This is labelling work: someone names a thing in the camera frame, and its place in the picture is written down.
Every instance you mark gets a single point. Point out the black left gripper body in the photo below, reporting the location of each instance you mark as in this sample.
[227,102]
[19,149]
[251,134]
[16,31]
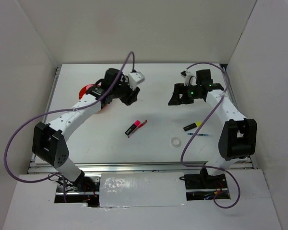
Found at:
[123,90]

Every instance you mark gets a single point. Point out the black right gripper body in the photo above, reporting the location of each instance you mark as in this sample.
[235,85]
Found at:
[193,93]

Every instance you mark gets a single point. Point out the pink highlighter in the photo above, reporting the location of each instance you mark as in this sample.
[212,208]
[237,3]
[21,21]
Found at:
[132,127]

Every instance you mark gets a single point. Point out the red pen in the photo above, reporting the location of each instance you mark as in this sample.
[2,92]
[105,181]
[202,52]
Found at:
[138,127]

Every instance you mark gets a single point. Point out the blue patterned pen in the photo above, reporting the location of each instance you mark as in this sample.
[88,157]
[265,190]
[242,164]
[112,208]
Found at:
[199,134]

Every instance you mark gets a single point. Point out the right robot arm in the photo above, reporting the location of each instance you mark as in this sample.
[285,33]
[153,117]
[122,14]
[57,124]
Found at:
[238,137]

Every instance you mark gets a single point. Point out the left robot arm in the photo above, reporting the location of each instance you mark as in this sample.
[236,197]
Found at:
[50,140]

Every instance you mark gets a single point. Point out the yellow highlighter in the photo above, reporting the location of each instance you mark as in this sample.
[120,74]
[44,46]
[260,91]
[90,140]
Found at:
[192,126]

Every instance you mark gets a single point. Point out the orange round organizer container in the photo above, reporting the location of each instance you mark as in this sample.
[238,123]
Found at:
[91,99]

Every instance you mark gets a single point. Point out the clear tape roll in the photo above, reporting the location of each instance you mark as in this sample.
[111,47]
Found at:
[175,142]

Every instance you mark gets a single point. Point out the white foil cover sheet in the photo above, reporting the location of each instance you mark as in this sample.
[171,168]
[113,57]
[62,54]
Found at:
[142,190]

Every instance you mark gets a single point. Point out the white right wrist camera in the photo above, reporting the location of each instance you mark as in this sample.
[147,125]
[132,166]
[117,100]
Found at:
[187,75]

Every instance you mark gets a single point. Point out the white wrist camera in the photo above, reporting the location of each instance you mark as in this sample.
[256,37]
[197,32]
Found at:
[187,75]
[134,79]

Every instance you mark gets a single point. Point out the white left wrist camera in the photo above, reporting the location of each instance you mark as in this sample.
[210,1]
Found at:
[134,79]

